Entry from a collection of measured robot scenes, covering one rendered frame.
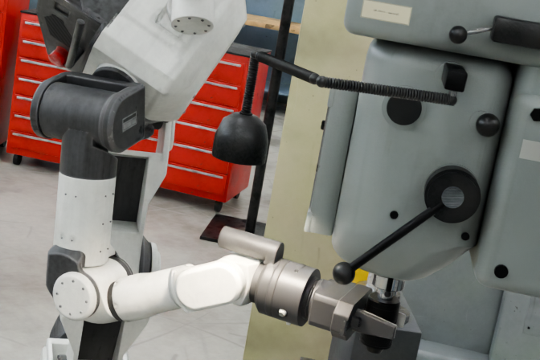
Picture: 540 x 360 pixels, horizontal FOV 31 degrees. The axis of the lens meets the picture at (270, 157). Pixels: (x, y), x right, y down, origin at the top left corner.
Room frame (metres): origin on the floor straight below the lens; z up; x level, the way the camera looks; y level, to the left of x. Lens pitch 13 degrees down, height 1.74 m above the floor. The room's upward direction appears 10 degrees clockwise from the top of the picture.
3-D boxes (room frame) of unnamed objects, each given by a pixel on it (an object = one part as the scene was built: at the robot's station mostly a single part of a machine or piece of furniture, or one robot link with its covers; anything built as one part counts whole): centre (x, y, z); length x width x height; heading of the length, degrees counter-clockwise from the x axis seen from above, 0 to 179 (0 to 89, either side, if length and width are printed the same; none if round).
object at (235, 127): (1.27, 0.04, 1.47); 0.07 x 0.07 x 0.06
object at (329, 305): (1.36, -0.11, 1.23); 0.13 x 0.12 x 0.10; 160
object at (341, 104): (1.34, -0.09, 1.45); 0.04 x 0.04 x 0.21; 85
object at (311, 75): (1.19, 0.00, 1.58); 0.17 x 0.01 x 0.01; 30
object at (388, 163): (1.33, -0.20, 1.47); 0.21 x 0.19 x 0.32; 175
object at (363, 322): (1.30, -0.18, 1.23); 0.06 x 0.02 x 0.03; 70
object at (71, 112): (1.51, 0.30, 1.39); 0.12 x 0.09 x 0.14; 71
